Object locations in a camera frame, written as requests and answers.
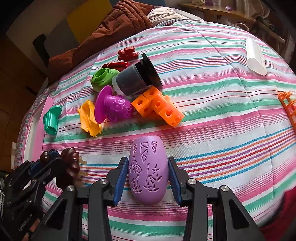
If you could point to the purple perforated mushroom toy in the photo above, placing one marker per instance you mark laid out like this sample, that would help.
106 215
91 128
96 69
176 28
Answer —
114 108

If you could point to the teal fluted plastic stand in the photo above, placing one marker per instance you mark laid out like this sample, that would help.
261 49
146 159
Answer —
50 120

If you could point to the white plastic tube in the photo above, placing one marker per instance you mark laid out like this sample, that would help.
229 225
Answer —
255 58

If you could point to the grey yellow blue headboard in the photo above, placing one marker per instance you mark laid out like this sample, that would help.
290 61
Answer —
66 24

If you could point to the clear jar with black lid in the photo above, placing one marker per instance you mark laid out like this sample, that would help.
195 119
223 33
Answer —
136 79

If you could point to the red metallic cylinder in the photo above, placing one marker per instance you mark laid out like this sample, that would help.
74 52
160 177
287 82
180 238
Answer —
119 66

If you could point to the orange lattice plastic piece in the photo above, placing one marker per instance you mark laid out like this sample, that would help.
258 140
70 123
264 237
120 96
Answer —
288 101

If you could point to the green round plastic device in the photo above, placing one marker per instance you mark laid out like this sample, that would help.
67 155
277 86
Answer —
102 78

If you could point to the pink rimmed white tray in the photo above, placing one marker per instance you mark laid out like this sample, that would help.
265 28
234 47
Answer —
35 136

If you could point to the red puzzle-shaped block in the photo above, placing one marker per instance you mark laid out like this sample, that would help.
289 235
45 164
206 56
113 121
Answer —
127 54

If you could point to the wooden side shelf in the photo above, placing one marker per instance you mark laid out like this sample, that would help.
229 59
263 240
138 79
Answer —
219 11

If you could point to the yellow plastic toy piece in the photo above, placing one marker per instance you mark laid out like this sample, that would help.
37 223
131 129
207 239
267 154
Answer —
87 119

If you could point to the rust brown quilted blanket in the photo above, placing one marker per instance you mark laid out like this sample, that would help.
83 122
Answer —
126 19

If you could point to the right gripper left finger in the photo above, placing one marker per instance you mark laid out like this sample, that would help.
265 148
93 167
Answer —
63 221

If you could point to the orange cube block cluster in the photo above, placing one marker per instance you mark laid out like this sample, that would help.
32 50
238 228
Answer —
153 101

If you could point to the dark brown carved ornament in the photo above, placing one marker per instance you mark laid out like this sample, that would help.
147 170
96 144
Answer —
69 168

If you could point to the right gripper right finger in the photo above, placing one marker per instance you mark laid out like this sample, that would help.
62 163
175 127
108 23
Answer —
231 221

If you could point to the lilac perforated egg object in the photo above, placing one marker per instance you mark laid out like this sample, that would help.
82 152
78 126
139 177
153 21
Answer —
148 171

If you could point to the striped bed sheet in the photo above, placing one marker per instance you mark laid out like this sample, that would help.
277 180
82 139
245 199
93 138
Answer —
235 131

